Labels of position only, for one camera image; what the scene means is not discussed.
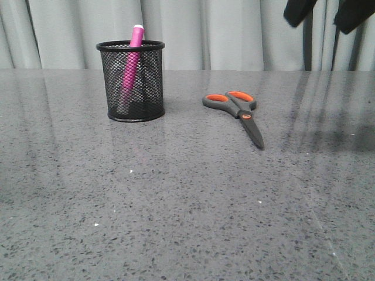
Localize grey orange scissors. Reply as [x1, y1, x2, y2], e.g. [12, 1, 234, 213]
[202, 91, 264, 150]

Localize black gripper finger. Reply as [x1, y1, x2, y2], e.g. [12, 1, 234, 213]
[333, 0, 374, 35]
[283, 0, 317, 28]

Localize black mesh pen cup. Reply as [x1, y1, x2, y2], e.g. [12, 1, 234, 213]
[96, 40, 165, 122]

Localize light grey curtain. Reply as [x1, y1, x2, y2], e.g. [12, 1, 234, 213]
[1, 1, 374, 71]

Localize pink highlighter pen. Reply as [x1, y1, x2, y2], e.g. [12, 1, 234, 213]
[117, 24, 145, 115]

